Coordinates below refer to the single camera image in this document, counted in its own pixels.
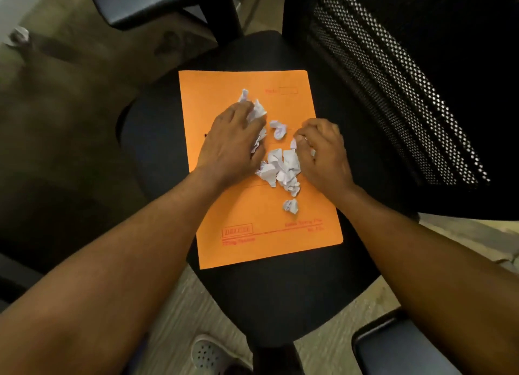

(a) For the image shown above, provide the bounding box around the person's left hand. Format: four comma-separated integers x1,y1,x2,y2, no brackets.
196,101,268,189

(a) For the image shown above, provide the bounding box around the orange paper file folder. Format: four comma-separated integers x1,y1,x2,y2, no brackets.
178,70,344,270

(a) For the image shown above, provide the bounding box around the person's right forearm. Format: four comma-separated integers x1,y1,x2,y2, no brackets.
338,186,519,375

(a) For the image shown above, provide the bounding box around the grey perforated clog shoe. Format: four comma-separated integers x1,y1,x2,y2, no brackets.
191,334,253,375

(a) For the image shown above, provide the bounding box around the black chair armrest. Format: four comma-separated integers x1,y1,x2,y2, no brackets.
351,308,464,375
85,0,245,47

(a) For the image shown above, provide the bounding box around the large crumpled white paper clump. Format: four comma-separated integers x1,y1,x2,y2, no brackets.
255,148,303,198

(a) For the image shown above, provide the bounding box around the person's right hand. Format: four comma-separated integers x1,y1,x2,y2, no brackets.
293,118,358,203

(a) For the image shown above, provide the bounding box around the black office chair seat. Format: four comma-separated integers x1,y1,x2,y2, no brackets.
115,30,421,349

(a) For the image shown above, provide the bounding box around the black mesh chair backrest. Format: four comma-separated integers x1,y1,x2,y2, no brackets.
281,0,519,222

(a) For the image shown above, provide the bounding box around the person's left forearm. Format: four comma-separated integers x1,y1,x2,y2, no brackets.
0,169,226,375

